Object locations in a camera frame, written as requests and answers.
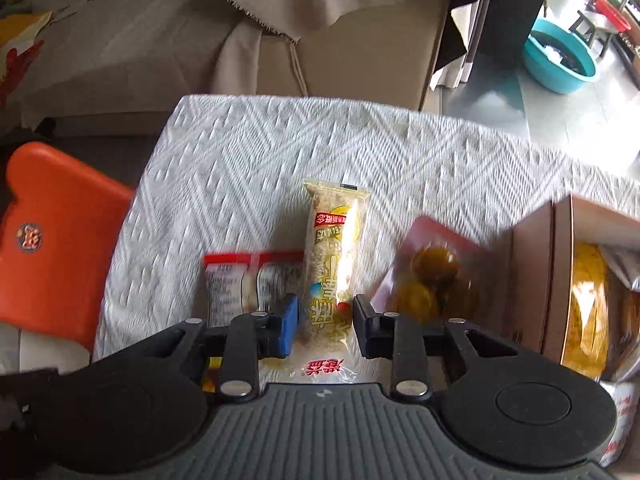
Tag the yellow snack packet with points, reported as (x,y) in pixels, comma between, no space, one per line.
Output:
(587,310)

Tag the yellow and red printed blanket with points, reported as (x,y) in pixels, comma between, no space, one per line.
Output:
(20,35)

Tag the red plastic basin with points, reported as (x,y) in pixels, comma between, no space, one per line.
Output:
(617,15)

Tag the wooden stool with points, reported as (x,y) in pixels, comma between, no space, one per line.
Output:
(597,20)

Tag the orange plastic chair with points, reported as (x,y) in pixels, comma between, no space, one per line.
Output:
(60,240)

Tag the beige and brown curtain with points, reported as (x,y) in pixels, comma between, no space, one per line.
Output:
(475,60)

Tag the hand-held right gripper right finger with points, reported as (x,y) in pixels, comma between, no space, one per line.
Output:
(367,327)

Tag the silver snack packet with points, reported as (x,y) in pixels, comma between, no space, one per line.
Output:
(622,265)

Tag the white packet with red edge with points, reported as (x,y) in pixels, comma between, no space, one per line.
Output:
(230,285)

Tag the white packet with red print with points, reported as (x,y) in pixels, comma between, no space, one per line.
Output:
(617,420)

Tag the beige covered sofa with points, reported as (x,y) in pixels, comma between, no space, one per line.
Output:
(125,60)

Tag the long pale snack packet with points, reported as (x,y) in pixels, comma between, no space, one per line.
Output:
(332,240)

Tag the blue plastic basin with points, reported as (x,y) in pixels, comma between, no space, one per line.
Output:
(545,67)

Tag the reddish packet of brown snacks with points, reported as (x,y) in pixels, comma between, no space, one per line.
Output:
(435,265)

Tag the white patterned tablecloth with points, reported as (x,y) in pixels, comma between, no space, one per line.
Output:
(250,160)

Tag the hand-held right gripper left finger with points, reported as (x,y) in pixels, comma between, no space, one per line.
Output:
(286,325)

